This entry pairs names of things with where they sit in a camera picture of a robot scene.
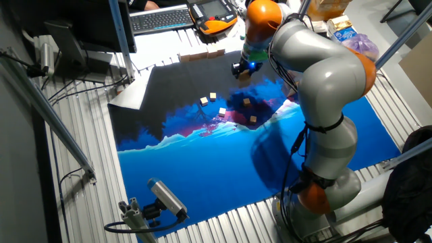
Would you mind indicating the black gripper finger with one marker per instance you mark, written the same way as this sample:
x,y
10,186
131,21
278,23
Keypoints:
x,y
235,70
258,67

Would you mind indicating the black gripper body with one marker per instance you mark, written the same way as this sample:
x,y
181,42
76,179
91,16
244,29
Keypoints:
x,y
247,65

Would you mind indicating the large wooden cube block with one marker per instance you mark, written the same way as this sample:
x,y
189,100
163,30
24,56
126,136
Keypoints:
x,y
289,90
244,79

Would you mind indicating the silver and orange robot arm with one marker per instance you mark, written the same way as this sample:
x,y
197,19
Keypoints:
x,y
330,77

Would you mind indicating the person's hand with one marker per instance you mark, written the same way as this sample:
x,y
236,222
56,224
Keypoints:
x,y
152,5

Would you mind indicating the medium wooden cube block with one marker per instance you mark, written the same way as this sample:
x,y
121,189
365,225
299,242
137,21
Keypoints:
x,y
194,54
220,50
203,52
212,51

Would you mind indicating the small wooden cube block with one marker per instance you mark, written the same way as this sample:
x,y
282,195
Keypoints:
x,y
246,101
213,96
222,111
252,119
204,101

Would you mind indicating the orange and black teach pendant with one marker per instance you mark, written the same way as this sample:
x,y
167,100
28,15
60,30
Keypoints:
x,y
212,23

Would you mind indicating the white crumpled cloth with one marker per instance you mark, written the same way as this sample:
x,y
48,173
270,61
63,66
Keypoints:
x,y
320,26

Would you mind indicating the brown cardboard box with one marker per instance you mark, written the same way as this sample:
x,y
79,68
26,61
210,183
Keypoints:
x,y
329,8

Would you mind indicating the blue printed pack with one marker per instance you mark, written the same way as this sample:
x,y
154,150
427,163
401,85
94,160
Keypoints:
x,y
344,33

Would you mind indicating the black computer keyboard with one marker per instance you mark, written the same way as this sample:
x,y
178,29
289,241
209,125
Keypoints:
x,y
158,18

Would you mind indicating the printed landscape cloth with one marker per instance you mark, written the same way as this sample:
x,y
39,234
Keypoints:
x,y
202,168

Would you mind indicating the white foam sheet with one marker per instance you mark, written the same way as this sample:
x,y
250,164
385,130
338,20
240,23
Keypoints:
x,y
131,94

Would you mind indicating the purple plastic bag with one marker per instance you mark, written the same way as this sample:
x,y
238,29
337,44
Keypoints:
x,y
362,45

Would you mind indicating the black computer monitor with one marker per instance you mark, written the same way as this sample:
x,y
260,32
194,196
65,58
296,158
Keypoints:
x,y
84,20

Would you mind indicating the brown cardboard panel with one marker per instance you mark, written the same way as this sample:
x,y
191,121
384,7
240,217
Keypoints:
x,y
418,71

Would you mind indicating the grey monitor stand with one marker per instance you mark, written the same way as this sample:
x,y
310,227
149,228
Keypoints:
x,y
65,44

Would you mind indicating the silver cylinder device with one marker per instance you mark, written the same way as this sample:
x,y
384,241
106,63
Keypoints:
x,y
47,59

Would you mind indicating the black jacket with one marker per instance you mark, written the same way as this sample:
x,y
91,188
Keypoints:
x,y
408,195

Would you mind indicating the aluminium frame post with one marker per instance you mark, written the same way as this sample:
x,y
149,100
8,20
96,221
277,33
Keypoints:
x,y
304,5
121,37

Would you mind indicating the grey camera with blue end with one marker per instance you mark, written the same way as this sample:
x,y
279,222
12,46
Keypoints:
x,y
165,195

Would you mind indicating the black camera ball mount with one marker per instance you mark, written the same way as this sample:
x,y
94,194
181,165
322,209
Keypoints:
x,y
152,212

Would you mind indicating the aluminium profile camera bracket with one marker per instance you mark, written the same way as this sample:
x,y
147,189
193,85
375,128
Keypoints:
x,y
133,216

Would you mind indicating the long aluminium frame bar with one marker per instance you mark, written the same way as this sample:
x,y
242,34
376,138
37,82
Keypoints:
x,y
44,111

